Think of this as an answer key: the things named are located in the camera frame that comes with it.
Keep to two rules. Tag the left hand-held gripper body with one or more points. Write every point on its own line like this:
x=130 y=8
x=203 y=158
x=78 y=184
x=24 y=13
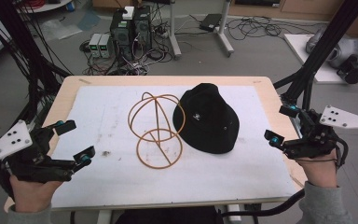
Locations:
x=28 y=161

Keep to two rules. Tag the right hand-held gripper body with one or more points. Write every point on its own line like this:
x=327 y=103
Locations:
x=313 y=137

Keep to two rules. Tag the black bucket hat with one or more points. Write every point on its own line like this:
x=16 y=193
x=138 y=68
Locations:
x=208 y=121

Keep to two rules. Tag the person's left hand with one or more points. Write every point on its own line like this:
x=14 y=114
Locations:
x=32 y=194

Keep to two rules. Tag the person's right hand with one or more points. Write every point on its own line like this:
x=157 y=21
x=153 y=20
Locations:
x=318 y=171

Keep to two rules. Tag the white table mat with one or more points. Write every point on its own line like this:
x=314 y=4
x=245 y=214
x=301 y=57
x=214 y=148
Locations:
x=112 y=174

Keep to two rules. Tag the white floor board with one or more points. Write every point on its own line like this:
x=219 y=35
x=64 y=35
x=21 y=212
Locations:
x=298 y=46

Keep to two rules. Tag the black device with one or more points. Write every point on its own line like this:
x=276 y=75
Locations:
x=352 y=71

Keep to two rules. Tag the grey rounded shell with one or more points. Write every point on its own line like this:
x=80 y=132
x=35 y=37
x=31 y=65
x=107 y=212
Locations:
x=343 y=48

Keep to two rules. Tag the grey power supply unit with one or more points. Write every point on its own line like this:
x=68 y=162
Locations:
x=105 y=46
x=94 y=45

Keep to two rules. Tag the clear plastic sheet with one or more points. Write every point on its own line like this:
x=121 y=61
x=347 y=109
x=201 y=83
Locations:
x=59 y=29

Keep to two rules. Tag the white desk leg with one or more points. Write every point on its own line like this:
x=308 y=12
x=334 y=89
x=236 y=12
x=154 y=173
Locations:
x=225 y=37
x=174 y=37

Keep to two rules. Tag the black computer tower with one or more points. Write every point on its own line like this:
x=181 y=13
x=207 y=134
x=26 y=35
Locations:
x=143 y=29
x=122 y=37

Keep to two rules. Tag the wooden table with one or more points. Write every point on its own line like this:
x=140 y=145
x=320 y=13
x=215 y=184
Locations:
x=167 y=80

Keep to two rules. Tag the flat black box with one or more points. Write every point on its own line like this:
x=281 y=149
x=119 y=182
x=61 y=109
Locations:
x=210 y=21

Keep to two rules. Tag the white box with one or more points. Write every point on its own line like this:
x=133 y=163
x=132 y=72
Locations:
x=128 y=12

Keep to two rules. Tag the black metal frame stand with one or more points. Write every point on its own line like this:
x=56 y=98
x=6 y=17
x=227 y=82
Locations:
x=18 y=43
x=320 y=53

